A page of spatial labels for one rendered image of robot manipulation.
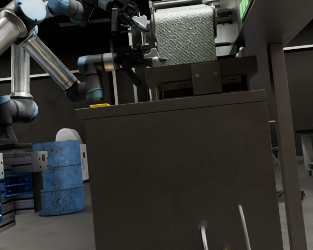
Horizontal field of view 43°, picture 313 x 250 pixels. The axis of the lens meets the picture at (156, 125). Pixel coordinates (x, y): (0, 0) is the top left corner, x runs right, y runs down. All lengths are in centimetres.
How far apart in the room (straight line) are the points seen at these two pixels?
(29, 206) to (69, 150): 350
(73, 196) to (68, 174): 29
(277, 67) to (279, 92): 11
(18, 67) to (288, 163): 133
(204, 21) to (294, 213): 89
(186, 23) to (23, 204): 105
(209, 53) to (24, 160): 93
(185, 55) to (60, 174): 385
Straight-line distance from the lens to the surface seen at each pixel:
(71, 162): 536
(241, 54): 150
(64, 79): 173
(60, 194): 532
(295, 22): 158
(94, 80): 166
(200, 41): 168
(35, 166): 186
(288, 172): 182
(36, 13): 155
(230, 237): 141
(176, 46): 168
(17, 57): 208
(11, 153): 189
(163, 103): 138
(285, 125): 181
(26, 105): 204
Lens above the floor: 74
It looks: 3 degrees up
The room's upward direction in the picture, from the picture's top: 6 degrees counter-clockwise
